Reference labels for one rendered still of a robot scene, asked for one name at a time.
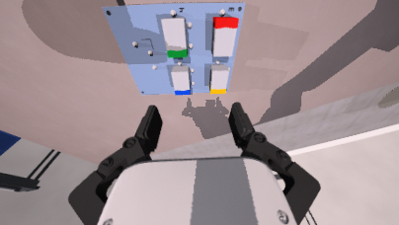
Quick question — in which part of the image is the grey block with blue end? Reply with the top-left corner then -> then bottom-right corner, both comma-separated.
171,65 -> 191,95

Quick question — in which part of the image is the white block with red end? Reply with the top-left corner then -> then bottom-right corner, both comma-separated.
211,17 -> 239,56

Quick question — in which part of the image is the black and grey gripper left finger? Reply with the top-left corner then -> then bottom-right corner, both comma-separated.
68,106 -> 163,225

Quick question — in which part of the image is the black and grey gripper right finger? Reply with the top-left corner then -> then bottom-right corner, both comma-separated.
228,103 -> 321,225

